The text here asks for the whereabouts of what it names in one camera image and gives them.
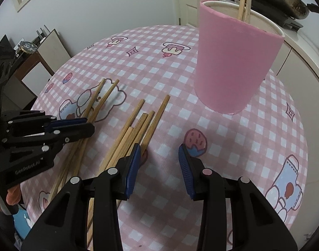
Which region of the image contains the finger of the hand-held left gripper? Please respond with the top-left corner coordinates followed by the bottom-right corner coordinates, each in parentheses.
top-left (2, 122), bottom-right (95, 152)
top-left (6, 111), bottom-right (88, 137)

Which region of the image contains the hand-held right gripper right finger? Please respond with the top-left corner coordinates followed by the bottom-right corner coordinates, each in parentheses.
top-left (178, 144), bottom-right (298, 251)

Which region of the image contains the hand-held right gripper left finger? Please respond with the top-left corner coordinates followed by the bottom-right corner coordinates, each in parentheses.
top-left (20, 143), bottom-right (142, 251)

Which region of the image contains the pink cup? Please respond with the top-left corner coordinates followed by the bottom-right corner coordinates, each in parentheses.
top-left (194, 0), bottom-right (284, 115)

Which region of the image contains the person's left hand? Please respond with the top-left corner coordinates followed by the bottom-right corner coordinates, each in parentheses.
top-left (5, 185), bottom-right (21, 206)

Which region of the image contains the brown wooden cabinet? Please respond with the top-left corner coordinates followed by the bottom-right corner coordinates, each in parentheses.
top-left (8, 49), bottom-right (55, 108)

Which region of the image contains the beige leaning board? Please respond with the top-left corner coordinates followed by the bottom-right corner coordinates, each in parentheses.
top-left (35, 29), bottom-right (71, 74)

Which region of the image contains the round table clock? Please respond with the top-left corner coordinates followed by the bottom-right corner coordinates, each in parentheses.
top-left (20, 41), bottom-right (36, 53)

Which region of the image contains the pink checked tablecloth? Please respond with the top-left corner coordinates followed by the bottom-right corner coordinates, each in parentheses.
top-left (20, 25), bottom-right (309, 251)

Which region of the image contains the white wifi router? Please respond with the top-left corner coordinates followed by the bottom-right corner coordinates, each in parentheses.
top-left (35, 25), bottom-right (51, 44)

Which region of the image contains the black television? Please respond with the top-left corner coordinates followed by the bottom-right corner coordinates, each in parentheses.
top-left (0, 35), bottom-right (17, 55)

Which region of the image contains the white door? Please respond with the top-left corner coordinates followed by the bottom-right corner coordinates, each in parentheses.
top-left (178, 0), bottom-right (202, 28)

